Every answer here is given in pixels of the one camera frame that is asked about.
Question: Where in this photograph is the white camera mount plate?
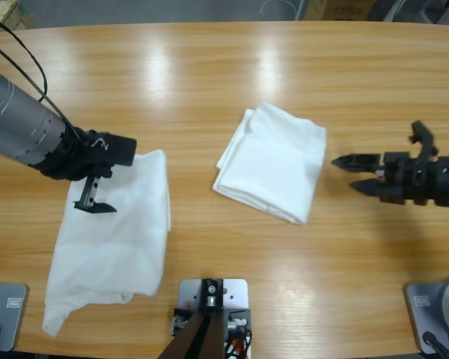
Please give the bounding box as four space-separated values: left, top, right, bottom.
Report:
177 278 250 311

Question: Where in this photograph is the white wire frame chair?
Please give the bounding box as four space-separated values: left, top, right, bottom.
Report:
260 0 307 22

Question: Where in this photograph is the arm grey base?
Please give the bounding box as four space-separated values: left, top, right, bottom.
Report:
403 277 449 355
0 282 30 352

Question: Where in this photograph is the light wooden box stack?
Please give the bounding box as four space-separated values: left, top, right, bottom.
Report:
0 0 34 33

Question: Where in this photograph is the white t-shirt with small logo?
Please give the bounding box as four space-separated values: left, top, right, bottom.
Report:
212 99 329 227

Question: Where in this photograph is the dark camera post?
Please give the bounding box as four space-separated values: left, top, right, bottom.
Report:
160 277 226 359

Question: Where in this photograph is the grey metal frame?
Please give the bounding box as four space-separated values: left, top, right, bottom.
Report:
381 0 449 27

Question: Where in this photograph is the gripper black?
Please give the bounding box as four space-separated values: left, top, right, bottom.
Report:
330 120 449 207
28 125 138 215

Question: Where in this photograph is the black post clamp bracket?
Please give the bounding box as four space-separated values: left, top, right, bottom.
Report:
171 307 252 337

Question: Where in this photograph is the brown cardboard box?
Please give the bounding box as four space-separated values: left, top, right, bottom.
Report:
323 0 371 22

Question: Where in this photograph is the orange and black cable bundle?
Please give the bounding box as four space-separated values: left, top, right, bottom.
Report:
224 331 254 359

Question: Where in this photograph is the black base cable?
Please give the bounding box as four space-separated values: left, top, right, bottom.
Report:
422 331 449 359

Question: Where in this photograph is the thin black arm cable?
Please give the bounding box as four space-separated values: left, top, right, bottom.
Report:
0 16 86 145

